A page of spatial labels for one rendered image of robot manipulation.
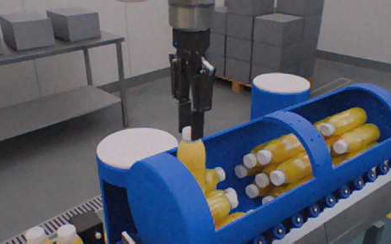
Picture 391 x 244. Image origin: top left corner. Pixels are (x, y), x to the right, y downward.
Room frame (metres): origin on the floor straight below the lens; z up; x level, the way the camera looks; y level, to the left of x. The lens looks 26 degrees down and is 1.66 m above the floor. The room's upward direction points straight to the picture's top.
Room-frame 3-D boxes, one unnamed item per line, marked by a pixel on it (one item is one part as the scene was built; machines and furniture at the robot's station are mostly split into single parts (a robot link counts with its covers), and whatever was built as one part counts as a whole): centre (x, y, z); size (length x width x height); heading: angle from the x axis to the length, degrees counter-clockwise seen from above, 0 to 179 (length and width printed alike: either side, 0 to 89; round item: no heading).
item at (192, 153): (0.74, 0.00, 1.19); 0.07 x 0.07 x 0.16
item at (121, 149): (1.13, 0.19, 1.03); 0.28 x 0.28 x 0.01
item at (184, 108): (0.76, 0.02, 1.31); 0.03 x 0.01 x 0.07; 127
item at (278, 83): (1.79, -0.45, 1.03); 0.28 x 0.28 x 0.01
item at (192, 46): (0.74, 0.00, 1.47); 0.08 x 0.07 x 0.09; 37
